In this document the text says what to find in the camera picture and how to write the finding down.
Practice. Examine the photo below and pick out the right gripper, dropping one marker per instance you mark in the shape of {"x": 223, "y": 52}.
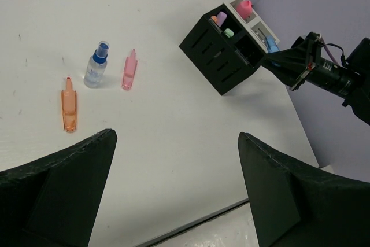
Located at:
{"x": 303, "y": 63}

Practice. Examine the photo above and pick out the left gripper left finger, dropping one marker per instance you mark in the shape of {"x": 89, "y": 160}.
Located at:
{"x": 54, "y": 200}

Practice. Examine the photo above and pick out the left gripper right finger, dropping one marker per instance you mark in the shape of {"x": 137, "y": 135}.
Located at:
{"x": 296, "y": 204}

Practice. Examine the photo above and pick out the blue highlighter pen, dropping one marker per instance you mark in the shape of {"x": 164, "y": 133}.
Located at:
{"x": 271, "y": 45}

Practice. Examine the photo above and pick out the green highlighter pen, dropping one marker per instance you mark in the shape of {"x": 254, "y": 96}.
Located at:
{"x": 228, "y": 33}

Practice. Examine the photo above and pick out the pink capped colourful tube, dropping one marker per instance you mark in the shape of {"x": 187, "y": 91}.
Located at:
{"x": 245, "y": 9}

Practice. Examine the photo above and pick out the purple highlighter pen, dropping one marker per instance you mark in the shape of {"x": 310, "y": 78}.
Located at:
{"x": 221, "y": 17}

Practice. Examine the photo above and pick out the orange frosted marker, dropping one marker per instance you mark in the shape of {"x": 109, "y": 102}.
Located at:
{"x": 214, "y": 18}

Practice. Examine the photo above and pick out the orange translucent highlighter pen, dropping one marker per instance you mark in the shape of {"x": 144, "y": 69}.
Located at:
{"x": 69, "y": 106}

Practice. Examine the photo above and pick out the pink highlighter pen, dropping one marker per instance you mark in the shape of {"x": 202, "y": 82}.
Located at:
{"x": 129, "y": 70}

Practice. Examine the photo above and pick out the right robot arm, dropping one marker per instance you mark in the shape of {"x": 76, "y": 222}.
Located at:
{"x": 359, "y": 99}

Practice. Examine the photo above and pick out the white organizer container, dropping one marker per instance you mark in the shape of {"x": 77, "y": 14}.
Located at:
{"x": 254, "y": 25}

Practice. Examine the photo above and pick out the black organizer container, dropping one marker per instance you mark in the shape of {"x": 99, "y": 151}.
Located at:
{"x": 224, "y": 62}

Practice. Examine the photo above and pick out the blue spray bottle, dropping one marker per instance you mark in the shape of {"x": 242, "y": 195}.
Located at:
{"x": 97, "y": 65}

